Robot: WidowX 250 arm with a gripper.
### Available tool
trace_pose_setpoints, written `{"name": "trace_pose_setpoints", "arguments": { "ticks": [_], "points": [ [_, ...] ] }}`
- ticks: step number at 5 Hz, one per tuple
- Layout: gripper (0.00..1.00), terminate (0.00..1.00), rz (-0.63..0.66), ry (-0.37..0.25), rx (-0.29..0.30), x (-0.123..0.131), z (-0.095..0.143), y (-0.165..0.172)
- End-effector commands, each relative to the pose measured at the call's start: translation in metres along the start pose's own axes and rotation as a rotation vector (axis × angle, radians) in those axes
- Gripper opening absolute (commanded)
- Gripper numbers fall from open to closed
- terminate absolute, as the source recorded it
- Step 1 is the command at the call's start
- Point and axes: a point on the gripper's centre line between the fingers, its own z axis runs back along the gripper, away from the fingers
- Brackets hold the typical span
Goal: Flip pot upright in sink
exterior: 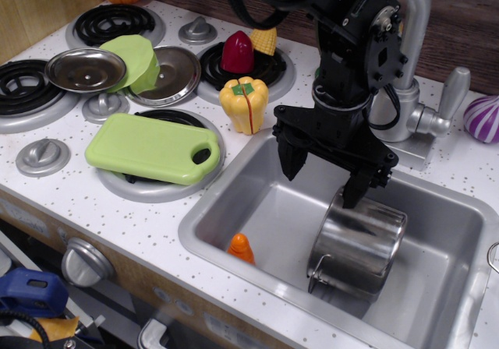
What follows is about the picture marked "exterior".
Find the silver stove knob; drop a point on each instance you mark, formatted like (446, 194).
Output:
(42, 158)
(100, 107)
(197, 32)

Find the green plastic bowl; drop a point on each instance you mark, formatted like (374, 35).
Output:
(142, 67)

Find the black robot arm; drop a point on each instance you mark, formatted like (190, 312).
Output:
(360, 54)

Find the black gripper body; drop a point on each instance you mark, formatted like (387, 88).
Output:
(343, 139)

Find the coil burner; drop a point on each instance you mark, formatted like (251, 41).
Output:
(144, 190)
(277, 72)
(107, 22)
(29, 100)

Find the green plastic cutting board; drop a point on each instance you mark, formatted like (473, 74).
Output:
(154, 149)

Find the silver stove knob middle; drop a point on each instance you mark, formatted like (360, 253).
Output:
(100, 107)

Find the steel pot lid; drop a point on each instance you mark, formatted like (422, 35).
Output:
(174, 77)

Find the silver stove knob front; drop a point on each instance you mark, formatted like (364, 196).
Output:
(42, 158)

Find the red toy pepper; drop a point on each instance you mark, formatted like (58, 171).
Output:
(237, 54)

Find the far left coil burner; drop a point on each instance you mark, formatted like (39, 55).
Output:
(29, 100)

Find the front coil burner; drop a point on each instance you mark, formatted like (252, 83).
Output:
(144, 190)

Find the silver oven door handle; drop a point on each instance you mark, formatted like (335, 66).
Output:
(154, 334)

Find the stainless steel pot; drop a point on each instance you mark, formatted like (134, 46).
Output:
(355, 248)

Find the blue clamp tool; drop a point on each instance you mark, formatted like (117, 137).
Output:
(35, 293)

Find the back right coil burner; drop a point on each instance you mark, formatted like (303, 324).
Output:
(277, 72)

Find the orange toy carrot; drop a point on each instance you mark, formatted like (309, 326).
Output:
(240, 248)

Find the small steel plate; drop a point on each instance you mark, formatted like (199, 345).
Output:
(85, 70)

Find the silver toy faucet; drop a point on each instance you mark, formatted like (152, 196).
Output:
(413, 136)

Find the yellow toy corn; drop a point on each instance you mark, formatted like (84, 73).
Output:
(264, 41)

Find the wire rack handle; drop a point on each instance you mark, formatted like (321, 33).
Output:
(490, 256)

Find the yellow toy bell pepper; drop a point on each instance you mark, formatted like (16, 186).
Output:
(244, 101)

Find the silver oven front knob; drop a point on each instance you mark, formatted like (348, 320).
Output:
(83, 265)

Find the purple striped toy onion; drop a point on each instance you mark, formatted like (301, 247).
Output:
(481, 119)

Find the grey toy sink basin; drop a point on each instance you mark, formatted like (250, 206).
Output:
(405, 268)

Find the silver stove knob back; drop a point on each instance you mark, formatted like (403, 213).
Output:
(197, 32)

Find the back left coil burner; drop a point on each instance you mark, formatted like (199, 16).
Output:
(107, 22)

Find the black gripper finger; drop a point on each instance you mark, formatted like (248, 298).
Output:
(355, 189)
(292, 156)

